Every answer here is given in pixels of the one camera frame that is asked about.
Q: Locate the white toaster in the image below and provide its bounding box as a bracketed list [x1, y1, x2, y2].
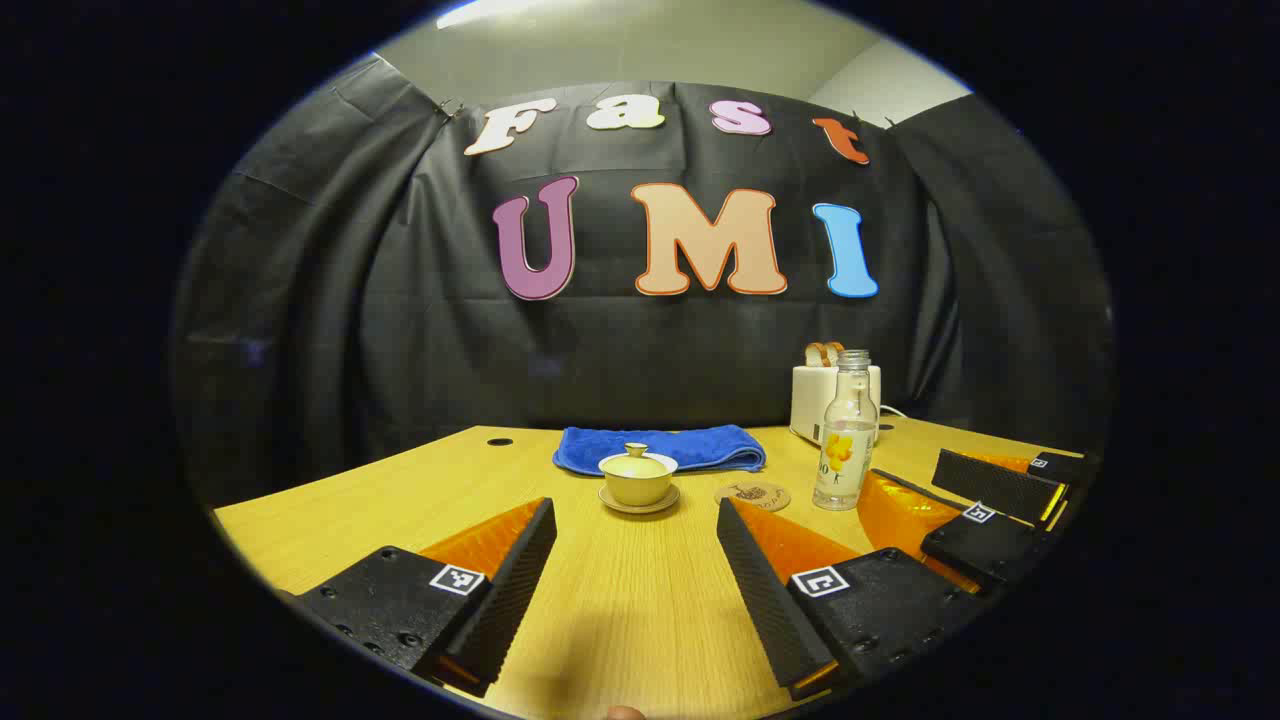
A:
[789, 363, 883, 447]

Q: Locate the yellow teacup saucer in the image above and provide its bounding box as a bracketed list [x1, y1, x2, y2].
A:
[598, 484, 681, 516]

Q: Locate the round brown coaster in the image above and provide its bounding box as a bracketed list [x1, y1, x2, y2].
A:
[714, 482, 792, 513]

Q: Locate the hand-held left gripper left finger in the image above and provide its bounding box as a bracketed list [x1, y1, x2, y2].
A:
[290, 497, 558, 699]

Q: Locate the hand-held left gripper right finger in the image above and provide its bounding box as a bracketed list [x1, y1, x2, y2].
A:
[716, 497, 986, 701]

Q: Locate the clear glass water bottle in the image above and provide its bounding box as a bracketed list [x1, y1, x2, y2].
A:
[812, 350, 880, 512]

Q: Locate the blue towel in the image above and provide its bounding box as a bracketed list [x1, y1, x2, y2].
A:
[553, 425, 768, 477]

